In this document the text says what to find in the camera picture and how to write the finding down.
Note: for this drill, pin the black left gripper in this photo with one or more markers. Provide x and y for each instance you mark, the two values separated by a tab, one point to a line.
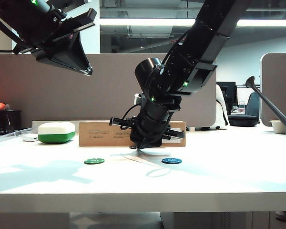
54	26

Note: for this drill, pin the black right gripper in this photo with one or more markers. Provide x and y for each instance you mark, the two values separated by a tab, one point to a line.
155	121

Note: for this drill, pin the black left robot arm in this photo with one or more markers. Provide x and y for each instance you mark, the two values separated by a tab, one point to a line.
14	16

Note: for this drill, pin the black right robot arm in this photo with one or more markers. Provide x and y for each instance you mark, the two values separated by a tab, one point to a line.
209	31

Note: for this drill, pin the blue poker chip 50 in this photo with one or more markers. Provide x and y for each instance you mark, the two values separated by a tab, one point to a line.
172	161

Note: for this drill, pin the brown cardboard box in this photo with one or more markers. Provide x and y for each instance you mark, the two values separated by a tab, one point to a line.
97	136

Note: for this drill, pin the green poker chip 20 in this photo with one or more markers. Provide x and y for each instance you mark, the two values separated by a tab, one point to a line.
94	161

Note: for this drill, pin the wide grey desk partition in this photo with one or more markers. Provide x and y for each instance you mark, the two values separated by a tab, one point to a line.
38	95

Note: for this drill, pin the ceiling light strip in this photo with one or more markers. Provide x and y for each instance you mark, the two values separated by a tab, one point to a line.
133	22

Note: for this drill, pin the white and green lidded case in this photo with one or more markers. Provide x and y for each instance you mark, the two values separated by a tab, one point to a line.
56	133

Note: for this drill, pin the white and black plush toy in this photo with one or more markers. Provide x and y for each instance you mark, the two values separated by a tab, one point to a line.
220	114

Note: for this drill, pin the black container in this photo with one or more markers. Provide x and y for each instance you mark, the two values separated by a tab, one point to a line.
9	122

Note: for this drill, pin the small white earbuds case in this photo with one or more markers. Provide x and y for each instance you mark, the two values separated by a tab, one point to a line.
29	138

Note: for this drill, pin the black computer monitor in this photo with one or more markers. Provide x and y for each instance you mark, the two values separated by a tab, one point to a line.
228	91

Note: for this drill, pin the clear acrylic tray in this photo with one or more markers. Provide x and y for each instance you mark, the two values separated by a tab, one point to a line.
12	135

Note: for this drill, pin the black round cushion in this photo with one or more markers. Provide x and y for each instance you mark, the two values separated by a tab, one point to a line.
243	120

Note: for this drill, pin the monitor with white screen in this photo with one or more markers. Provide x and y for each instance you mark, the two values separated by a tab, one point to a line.
242	94

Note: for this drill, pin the dark blue office chair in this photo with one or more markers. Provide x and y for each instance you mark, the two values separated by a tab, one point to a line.
252	105

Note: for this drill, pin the white paper bowl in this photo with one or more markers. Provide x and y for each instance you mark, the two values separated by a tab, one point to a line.
277	128

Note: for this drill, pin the narrow grey desk partition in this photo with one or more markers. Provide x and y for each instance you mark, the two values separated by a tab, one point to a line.
276	78

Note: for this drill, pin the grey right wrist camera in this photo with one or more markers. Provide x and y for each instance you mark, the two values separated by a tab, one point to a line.
138	99

